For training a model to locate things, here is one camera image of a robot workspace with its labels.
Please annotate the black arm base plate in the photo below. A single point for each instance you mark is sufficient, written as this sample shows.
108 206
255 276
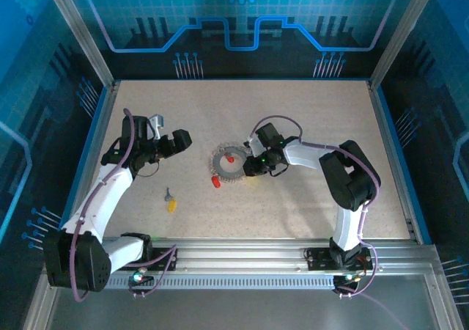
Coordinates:
165 260
318 259

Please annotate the large metal keyring disc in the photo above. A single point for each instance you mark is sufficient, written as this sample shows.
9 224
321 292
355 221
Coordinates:
219 163

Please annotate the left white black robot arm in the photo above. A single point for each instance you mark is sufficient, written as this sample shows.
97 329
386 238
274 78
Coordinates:
106 194

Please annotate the aluminium frame post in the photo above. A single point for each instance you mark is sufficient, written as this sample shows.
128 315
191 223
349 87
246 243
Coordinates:
81 33
400 33

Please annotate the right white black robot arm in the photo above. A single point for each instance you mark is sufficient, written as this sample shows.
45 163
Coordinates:
304 155

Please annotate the aluminium mounting rail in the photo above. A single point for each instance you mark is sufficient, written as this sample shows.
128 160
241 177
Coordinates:
238 251

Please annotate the yellow key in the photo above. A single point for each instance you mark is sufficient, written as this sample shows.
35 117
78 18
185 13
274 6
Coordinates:
171 206

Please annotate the aluminium side rail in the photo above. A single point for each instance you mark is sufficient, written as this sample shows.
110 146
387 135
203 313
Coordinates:
103 113
395 161

